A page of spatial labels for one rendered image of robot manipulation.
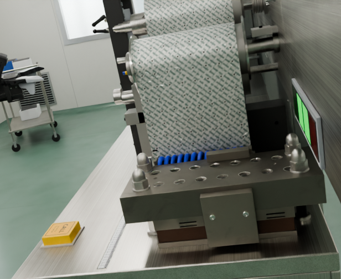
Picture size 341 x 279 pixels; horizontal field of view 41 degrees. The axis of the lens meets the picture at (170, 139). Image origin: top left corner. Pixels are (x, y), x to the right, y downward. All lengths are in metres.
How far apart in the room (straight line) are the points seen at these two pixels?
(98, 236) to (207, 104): 0.40
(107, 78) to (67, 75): 0.63
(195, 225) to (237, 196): 0.12
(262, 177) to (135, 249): 0.31
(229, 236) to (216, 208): 0.07
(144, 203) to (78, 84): 6.22
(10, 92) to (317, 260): 1.11
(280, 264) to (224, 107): 0.37
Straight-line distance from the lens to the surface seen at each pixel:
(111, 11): 1.38
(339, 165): 0.51
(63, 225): 1.13
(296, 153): 0.89
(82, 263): 1.00
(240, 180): 0.90
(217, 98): 1.03
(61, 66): 7.13
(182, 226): 0.95
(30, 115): 6.06
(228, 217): 0.89
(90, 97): 7.08
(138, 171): 0.92
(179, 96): 1.03
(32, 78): 1.53
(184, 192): 0.89
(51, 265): 1.03
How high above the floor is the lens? 1.39
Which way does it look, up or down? 17 degrees down
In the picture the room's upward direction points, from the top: 11 degrees counter-clockwise
